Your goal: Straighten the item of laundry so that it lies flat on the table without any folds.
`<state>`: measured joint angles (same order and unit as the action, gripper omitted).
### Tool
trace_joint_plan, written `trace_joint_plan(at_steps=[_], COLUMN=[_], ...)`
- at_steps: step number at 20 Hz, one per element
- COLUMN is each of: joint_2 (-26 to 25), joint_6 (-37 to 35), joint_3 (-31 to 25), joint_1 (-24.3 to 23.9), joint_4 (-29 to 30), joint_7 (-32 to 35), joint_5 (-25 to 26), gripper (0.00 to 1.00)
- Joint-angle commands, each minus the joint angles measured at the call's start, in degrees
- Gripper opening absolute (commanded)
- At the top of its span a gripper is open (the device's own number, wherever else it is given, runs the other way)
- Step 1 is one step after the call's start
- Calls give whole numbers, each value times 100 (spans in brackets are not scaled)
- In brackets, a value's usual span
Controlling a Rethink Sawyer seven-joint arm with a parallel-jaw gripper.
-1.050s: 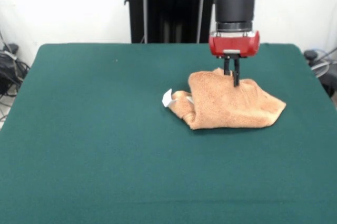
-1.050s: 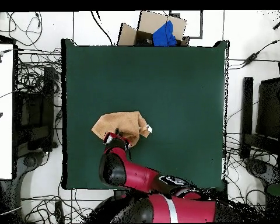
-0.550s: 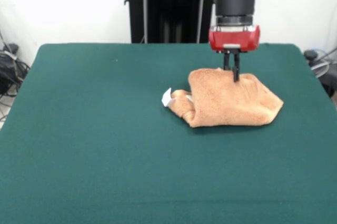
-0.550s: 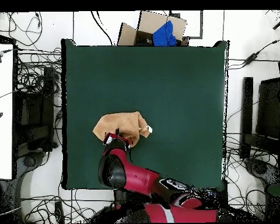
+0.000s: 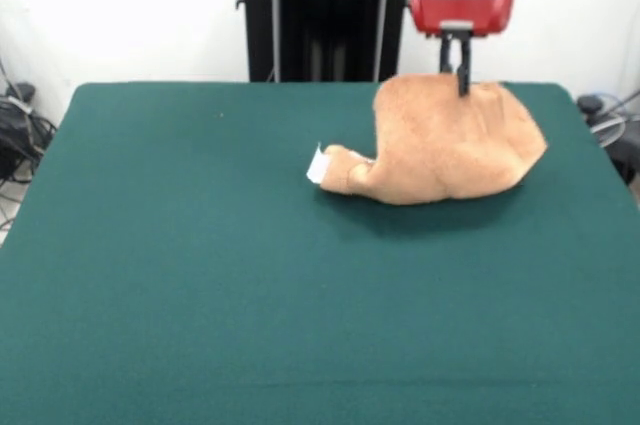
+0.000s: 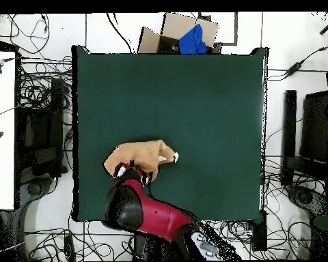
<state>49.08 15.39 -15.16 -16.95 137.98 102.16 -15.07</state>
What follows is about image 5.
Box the black cable tangle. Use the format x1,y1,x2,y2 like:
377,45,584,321
0,57,59,186

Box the dark green table cloth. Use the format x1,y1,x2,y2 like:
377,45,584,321
0,80,640,425

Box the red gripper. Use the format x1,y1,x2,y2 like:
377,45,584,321
406,0,517,97

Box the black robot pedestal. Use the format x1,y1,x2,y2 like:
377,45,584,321
233,0,417,84

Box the grey cable bundle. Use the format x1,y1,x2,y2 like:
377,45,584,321
582,89,640,150

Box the orange terry towel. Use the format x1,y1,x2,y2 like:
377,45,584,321
305,71,550,208

